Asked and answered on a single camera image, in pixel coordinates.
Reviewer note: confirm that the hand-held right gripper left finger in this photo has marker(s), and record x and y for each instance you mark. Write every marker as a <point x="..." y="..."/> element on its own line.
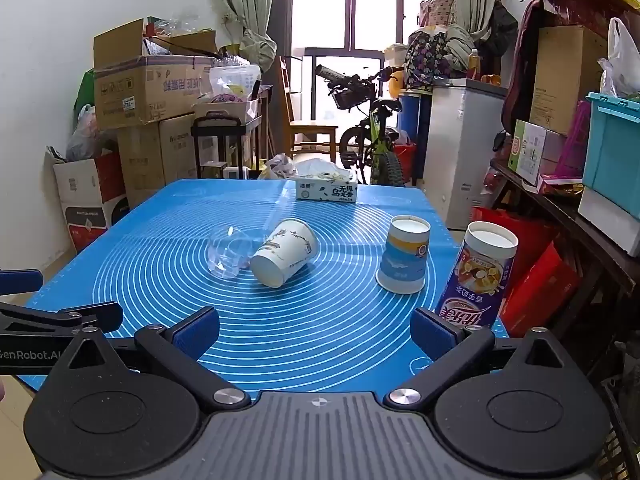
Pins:
<point x="197" y="334"/>

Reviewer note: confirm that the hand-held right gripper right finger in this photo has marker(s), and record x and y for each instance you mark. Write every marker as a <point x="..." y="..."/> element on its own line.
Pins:
<point x="434" y="334"/>

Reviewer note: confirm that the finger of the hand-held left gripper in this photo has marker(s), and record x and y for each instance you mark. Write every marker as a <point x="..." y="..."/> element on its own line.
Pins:
<point x="20" y="281"/>
<point x="45" y="321"/>

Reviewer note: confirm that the purple milk tea cup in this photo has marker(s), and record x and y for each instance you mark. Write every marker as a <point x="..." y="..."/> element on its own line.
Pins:
<point x="477" y="280"/>

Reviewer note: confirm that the blue and white paper cup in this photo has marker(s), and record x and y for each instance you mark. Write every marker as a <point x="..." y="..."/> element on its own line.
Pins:
<point x="402" y="260"/>

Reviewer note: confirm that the clear plastic cup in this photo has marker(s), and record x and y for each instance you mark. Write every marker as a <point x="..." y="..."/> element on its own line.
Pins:
<point x="231" y="255"/>

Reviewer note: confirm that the white printed paper cup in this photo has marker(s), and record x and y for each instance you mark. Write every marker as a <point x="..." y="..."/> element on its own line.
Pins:
<point x="285" y="255"/>

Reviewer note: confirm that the white and red cardboard box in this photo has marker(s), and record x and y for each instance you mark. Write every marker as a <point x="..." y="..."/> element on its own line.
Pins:
<point x="90" y="200"/>

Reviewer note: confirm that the blue ringed silicone mat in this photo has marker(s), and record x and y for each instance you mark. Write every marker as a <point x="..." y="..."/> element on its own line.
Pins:
<point x="310" y="325"/>

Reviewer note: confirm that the red gift bag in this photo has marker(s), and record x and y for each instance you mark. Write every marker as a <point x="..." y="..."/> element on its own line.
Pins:
<point x="525" y="245"/>

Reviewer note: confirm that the grey plastic bag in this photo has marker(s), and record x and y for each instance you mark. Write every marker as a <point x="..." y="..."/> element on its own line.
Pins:
<point x="90" y="135"/>

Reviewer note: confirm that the red plastic bucket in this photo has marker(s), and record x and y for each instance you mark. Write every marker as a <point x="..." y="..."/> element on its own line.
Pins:
<point x="406" y="162"/>

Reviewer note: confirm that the dark wooden side table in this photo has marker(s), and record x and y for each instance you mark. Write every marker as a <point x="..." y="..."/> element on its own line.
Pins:
<point x="590" y="255"/>

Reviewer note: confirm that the white tissue box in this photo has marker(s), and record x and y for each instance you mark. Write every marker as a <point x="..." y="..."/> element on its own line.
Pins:
<point x="325" y="190"/>

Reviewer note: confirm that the crumpled plastic bag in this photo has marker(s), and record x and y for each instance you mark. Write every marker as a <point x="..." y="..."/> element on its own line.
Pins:
<point x="277" y="166"/>

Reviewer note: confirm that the green and white carton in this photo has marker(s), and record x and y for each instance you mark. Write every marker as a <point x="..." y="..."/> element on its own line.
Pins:
<point x="532" y="152"/>

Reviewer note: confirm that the white foam box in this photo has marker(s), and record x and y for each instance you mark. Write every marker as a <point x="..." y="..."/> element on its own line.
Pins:
<point x="607" y="220"/>

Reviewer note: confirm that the green and black bicycle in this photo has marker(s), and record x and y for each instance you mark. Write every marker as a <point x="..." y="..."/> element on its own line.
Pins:
<point x="372" y="130"/>

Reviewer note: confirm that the black plastic crate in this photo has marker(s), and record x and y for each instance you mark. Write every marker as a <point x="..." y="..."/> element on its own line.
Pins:
<point x="622" y="435"/>

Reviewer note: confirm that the blue plastic barrel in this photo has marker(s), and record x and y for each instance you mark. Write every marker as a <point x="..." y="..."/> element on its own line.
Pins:
<point x="412" y="117"/>

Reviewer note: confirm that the large open cardboard box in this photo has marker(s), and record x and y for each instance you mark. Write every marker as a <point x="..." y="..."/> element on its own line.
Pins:
<point x="145" y="87"/>

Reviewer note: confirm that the wooden chair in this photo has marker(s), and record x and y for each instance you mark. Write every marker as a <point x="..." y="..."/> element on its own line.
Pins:
<point x="307" y="130"/>

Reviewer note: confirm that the clear plastic bag pile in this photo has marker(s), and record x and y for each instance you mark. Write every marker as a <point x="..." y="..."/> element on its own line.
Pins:
<point x="232" y="77"/>

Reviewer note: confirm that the teal plastic storage bin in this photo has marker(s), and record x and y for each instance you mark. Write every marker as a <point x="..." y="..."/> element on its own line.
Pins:
<point x="612" y="145"/>

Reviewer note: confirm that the orange drink bottle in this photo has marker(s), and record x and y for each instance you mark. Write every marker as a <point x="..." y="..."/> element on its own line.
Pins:
<point x="474" y="64"/>

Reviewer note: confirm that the floral cloth bundle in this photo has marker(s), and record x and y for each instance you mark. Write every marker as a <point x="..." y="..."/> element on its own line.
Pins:
<point x="435" y="57"/>

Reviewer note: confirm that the maroon instrument case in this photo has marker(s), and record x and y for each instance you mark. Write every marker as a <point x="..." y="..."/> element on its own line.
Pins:
<point x="520" y="70"/>

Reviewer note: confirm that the tall brown cardboard box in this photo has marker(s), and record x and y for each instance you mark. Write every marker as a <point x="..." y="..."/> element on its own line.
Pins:
<point x="565" y="77"/>

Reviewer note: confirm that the glass balcony door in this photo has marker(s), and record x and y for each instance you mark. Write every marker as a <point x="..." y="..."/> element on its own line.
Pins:
<point x="360" y="20"/>

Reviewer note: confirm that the patterned storage bag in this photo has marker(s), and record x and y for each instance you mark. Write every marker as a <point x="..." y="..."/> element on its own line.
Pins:
<point x="437" y="9"/>

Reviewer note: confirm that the white plastic bag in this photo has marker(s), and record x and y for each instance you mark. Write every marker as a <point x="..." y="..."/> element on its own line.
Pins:
<point x="622" y="57"/>

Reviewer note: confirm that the black trolley frame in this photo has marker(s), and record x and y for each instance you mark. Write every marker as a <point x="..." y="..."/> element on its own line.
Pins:
<point x="220" y="132"/>

